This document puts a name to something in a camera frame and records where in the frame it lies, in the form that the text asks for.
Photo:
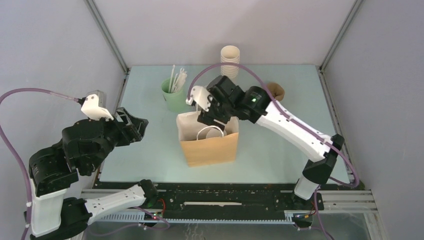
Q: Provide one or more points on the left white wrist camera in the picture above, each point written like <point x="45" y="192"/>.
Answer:
<point x="94" y="106"/>

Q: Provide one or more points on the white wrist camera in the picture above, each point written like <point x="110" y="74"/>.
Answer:
<point x="94" y="106"/>
<point x="201" y="97"/>

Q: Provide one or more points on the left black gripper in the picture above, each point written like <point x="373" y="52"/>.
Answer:
<point x="133" y="128"/>

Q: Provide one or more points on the brown pulp cup carrier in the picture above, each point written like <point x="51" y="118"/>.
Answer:
<point x="276" y="90"/>

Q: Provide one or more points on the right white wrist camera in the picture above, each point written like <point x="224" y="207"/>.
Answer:
<point x="201" y="97"/>

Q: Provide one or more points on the single white paper cup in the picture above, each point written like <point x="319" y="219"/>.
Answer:
<point x="215" y="133"/>

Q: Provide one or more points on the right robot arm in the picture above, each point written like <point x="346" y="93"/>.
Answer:
<point x="322" y="150"/>

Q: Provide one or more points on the stack of paper cups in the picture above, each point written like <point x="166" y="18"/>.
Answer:
<point x="230" y="54"/>

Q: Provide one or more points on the green straw holder cup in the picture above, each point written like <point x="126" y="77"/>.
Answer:
<point x="175" y="102"/>

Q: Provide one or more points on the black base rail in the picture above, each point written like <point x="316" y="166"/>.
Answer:
<point x="238" y="203"/>

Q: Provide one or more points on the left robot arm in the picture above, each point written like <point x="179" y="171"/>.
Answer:
<point x="81" y="150"/>

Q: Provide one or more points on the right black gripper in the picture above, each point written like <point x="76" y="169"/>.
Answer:
<point x="209" y="116"/>

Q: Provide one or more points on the brown paper bag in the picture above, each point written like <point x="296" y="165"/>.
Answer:
<point x="199" y="150"/>

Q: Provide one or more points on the wrapped white straws bundle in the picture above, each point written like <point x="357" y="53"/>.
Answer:
<point x="177" y="80"/>

